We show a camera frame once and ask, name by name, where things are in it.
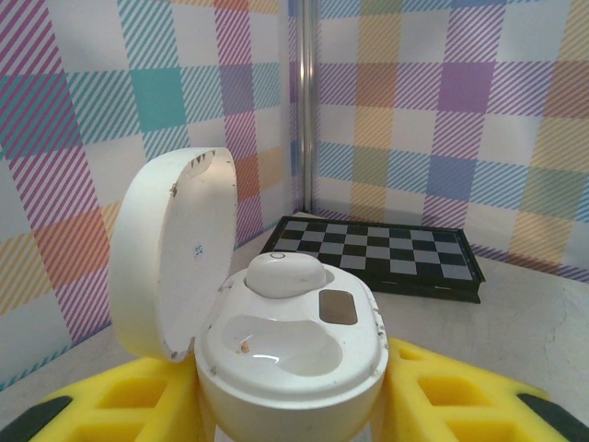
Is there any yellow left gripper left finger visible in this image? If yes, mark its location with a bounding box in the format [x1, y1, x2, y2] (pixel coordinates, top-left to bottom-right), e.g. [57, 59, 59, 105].
[0, 356, 217, 442]

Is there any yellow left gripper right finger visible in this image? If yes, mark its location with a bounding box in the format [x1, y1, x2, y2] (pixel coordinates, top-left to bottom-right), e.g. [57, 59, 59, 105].
[367, 335, 589, 442]

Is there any aluminium frame post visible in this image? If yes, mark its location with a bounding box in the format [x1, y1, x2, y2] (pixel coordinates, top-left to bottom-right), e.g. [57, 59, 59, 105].
[294, 0, 321, 217]

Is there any black grey chessboard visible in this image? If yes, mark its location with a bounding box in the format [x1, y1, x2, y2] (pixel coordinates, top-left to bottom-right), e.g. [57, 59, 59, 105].
[260, 215, 488, 305]

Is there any white oval charging case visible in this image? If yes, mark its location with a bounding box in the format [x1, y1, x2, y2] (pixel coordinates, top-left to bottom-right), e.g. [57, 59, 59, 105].
[106, 146, 392, 442]

